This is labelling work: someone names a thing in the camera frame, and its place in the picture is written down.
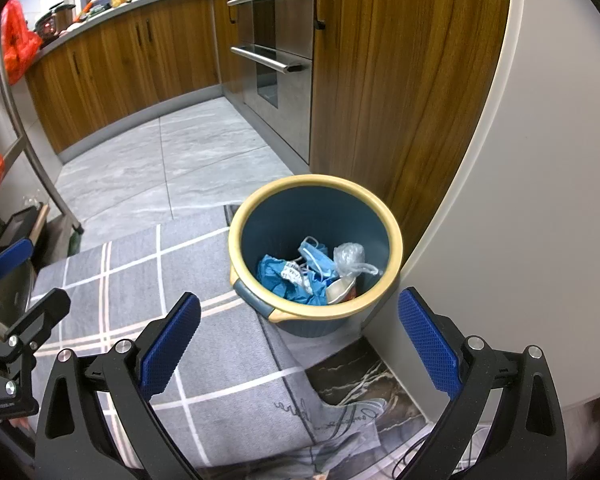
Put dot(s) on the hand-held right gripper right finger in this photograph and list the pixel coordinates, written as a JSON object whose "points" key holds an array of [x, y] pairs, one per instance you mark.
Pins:
{"points": [[430, 342]]}

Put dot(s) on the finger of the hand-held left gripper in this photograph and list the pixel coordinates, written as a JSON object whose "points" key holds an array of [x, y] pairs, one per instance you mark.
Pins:
{"points": [[10, 259], [42, 315]]}

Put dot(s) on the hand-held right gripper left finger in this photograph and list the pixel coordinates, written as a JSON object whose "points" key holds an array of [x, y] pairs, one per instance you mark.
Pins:
{"points": [[172, 345]]}

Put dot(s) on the crushed red white paper cup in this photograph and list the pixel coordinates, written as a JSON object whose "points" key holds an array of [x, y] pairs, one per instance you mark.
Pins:
{"points": [[340, 290]]}

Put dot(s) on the clear plastic bag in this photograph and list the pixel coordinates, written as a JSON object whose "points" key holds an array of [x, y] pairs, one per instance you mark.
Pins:
{"points": [[349, 257]]}

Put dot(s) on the blue white packet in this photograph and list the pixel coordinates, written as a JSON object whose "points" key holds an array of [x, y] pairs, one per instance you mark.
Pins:
{"points": [[275, 272]]}

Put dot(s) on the blue face mask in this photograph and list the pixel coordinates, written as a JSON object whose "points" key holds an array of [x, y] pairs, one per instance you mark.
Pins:
{"points": [[316, 255]]}

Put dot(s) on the blue bin with yellow rim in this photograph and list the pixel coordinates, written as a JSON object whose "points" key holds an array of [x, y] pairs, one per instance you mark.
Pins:
{"points": [[280, 230]]}

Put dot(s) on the black box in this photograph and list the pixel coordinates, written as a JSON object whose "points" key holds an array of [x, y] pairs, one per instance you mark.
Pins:
{"points": [[17, 225]]}

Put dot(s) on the dark round pan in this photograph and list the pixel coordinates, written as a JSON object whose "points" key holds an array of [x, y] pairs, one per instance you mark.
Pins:
{"points": [[10, 295]]}

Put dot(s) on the wooden board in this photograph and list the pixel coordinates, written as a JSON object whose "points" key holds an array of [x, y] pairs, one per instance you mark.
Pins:
{"points": [[41, 220]]}

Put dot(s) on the grey checked blanket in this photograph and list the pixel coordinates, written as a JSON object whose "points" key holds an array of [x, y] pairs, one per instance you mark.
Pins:
{"points": [[220, 410]]}

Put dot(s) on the metal rack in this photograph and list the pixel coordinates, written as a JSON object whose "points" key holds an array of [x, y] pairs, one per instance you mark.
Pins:
{"points": [[30, 150]]}

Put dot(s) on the wooden kitchen base cabinets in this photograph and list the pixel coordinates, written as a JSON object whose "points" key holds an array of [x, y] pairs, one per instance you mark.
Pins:
{"points": [[120, 60]]}

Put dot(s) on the black pressure cooker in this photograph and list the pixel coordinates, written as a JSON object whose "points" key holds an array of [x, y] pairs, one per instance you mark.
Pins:
{"points": [[55, 22]]}

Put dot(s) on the tall wooden cabinet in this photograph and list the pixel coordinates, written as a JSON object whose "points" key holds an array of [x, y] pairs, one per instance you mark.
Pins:
{"points": [[380, 85]]}

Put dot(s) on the stainless steel oven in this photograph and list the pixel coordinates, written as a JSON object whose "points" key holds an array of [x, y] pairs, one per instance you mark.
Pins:
{"points": [[280, 25]]}

